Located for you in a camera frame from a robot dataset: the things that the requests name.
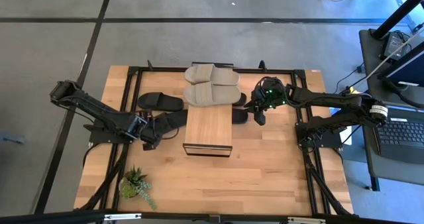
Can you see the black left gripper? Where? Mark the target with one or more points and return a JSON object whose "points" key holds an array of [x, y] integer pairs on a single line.
{"points": [[149, 133]]}

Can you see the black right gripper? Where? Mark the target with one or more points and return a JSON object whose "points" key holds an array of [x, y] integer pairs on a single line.
{"points": [[271, 96]]}

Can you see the black slide sandal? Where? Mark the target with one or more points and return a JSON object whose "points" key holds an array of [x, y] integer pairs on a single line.
{"points": [[179, 117], [242, 99], [240, 116], [159, 101]]}

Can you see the grey slide sandal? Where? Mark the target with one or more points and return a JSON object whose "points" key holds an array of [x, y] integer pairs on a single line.
{"points": [[212, 94], [212, 73]]}

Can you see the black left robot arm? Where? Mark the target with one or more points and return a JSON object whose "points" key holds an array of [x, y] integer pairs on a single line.
{"points": [[96, 109]]}

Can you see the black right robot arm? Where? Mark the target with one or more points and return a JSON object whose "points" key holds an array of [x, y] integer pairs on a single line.
{"points": [[324, 99]]}

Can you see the wooden shelf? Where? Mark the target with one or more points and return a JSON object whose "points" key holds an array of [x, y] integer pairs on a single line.
{"points": [[208, 128]]}

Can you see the small potted green plant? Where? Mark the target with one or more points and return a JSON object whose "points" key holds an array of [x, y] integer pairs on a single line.
{"points": [[134, 184]]}

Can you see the small grey clamp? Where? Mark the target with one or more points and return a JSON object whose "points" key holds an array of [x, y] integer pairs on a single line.
{"points": [[215, 218]]}

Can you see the white paper sheet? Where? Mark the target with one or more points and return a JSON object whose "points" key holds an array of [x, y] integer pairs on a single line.
{"points": [[347, 138]]}

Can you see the dark grey side desk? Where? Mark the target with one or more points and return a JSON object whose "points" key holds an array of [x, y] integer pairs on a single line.
{"points": [[371, 61], [397, 174]]}

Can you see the black desk leg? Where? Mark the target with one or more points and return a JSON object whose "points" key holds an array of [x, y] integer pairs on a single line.
{"points": [[374, 184]]}

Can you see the black power adapter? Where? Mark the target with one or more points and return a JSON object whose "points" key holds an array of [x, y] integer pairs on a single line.
{"points": [[394, 43]]}

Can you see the black keyboard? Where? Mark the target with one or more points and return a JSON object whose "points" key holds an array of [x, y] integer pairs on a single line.
{"points": [[404, 138]]}

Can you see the dark computer monitor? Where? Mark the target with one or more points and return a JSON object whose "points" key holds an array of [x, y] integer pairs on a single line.
{"points": [[410, 68]]}

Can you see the black slanted pole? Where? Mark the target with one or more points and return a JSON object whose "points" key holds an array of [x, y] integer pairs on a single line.
{"points": [[397, 13]]}

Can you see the black aluminium table frame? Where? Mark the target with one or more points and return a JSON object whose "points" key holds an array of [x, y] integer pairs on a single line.
{"points": [[165, 70]]}

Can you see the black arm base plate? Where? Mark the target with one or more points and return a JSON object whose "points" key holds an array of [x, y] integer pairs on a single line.
{"points": [[102, 138], [331, 142]]}

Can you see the silver metal bracket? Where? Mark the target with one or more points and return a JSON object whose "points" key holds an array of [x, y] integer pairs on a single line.
{"points": [[306, 221], [122, 216]]}

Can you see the black camera rig beam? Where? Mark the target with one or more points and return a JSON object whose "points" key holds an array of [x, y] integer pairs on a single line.
{"points": [[248, 219]]}

